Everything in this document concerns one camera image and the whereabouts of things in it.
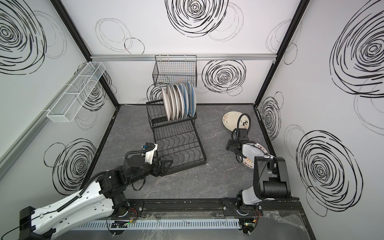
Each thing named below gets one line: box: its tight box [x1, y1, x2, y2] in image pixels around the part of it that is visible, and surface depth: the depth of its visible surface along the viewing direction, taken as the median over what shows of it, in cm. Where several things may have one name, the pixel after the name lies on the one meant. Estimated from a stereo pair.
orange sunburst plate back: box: [242, 142, 274, 170], surface depth 62 cm
